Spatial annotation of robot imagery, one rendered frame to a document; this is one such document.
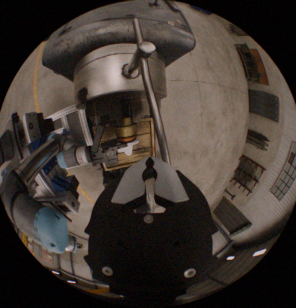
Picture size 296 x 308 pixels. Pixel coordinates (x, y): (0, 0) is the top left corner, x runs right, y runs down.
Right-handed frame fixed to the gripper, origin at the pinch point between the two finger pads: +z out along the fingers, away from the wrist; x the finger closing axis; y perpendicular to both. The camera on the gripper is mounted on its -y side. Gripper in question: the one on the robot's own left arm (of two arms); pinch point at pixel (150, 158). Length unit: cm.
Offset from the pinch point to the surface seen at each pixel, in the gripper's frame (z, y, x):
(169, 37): 11.1, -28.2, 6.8
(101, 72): 6.2, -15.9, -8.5
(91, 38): 5.3, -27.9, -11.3
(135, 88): 7.9, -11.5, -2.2
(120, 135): 18.1, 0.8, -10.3
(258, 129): 277, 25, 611
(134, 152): 41.7, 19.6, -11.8
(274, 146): 149, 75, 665
